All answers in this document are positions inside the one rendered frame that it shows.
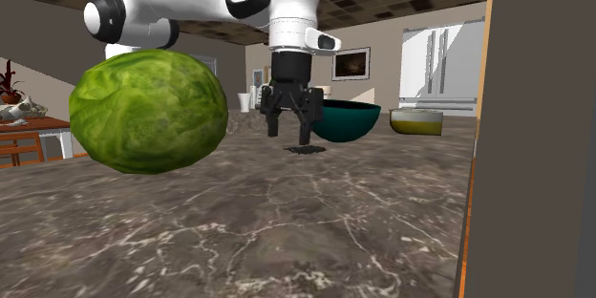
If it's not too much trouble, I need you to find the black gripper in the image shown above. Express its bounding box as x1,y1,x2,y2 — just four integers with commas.
259,51,325,146

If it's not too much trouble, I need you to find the white cup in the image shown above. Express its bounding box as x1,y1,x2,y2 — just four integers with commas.
236,92,253,114

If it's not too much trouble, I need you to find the teal bowl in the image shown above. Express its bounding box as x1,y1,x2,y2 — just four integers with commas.
309,98,382,144

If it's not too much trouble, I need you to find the yellow and white bowl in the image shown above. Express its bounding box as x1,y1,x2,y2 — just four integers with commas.
389,107,445,138

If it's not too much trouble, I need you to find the green lettuce head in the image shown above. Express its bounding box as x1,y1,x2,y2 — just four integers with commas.
68,48,230,176

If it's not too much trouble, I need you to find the white refrigerator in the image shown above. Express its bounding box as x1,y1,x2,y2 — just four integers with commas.
398,18,486,118

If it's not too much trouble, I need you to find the wooden table with white legs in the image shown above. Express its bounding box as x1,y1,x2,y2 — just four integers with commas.
0,117,75,160

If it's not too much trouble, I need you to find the grey panel with orange edge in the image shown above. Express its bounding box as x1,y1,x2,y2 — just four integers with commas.
454,0,596,298

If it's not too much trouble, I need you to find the wooden chair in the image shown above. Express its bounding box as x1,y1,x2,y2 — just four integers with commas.
0,131,46,169

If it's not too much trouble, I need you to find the red potted plant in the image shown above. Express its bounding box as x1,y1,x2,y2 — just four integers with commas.
0,58,26,106

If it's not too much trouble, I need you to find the dark framed wall picture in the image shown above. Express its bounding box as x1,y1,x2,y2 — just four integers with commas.
330,46,373,82

